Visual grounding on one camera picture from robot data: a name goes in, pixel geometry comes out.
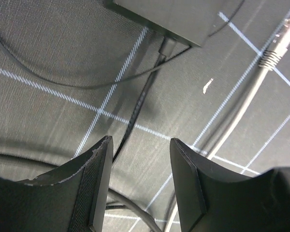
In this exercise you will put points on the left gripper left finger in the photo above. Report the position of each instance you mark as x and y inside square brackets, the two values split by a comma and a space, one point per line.
[69, 198]

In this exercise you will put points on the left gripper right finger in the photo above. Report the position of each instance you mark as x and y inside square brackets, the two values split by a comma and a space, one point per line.
[212, 198]

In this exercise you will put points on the black power adapter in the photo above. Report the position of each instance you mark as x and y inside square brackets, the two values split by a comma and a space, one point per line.
[187, 21]

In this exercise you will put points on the black grid mat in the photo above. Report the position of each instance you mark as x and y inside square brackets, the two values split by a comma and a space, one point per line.
[80, 42]

